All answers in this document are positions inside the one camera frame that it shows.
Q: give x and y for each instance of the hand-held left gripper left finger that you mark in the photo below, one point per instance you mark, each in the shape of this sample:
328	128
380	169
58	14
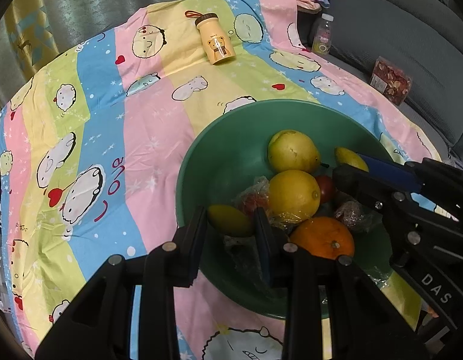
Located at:
196	247

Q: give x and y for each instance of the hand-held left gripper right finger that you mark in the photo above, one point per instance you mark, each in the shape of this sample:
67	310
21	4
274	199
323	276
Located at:
267	258

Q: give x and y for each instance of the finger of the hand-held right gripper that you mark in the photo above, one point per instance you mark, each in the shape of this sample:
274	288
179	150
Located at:
359	183
389	170

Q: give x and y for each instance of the small green oval fruit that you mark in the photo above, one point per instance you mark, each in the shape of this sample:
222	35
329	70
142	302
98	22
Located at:
347	157
229	219

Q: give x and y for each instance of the plastic-wrapped red tomatoes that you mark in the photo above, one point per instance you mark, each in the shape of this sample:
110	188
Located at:
254	200
353	213

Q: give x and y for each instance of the bare red tomato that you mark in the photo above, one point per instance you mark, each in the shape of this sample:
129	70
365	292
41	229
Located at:
326	189

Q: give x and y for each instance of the orange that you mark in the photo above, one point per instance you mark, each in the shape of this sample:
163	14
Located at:
321	236

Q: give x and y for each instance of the yellow lemon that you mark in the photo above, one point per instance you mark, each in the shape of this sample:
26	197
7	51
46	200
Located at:
291	195

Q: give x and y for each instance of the yellow-green pear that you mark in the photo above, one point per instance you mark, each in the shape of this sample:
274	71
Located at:
291	152

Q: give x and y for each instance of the green plastic bowl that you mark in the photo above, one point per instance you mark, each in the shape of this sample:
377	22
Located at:
231	138

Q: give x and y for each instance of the clear box of nuts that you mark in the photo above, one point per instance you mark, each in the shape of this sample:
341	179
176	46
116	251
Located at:
391	80

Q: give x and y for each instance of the striped cartoon-print bedsheet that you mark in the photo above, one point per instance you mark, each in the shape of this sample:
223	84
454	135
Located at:
141	120

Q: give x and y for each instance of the clear plastic drink bottle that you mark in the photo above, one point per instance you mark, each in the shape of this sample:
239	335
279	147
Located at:
323	41

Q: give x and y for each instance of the grey sofa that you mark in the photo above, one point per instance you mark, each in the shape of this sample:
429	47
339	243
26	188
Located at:
404	26

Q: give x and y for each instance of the yellow bear-print bottle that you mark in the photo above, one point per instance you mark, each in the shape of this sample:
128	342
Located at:
218	45

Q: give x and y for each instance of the grey curtain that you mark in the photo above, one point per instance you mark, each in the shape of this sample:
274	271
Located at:
104	0

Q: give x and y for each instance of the gold patterned curtain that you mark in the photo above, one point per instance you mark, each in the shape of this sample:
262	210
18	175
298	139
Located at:
29	37

